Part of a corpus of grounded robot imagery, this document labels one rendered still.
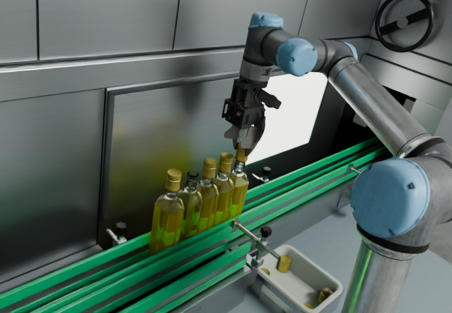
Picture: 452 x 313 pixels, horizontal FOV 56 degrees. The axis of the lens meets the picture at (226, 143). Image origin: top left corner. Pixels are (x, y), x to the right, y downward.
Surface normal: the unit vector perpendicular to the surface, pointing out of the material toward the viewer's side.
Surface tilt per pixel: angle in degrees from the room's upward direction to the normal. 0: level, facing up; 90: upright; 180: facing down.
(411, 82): 90
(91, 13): 90
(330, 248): 0
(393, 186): 81
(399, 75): 90
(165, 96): 90
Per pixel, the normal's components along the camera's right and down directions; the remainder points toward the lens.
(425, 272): 0.18, -0.87
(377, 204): -0.81, -0.08
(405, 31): -0.70, 0.21
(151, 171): 0.69, 0.44
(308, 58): 0.48, 0.48
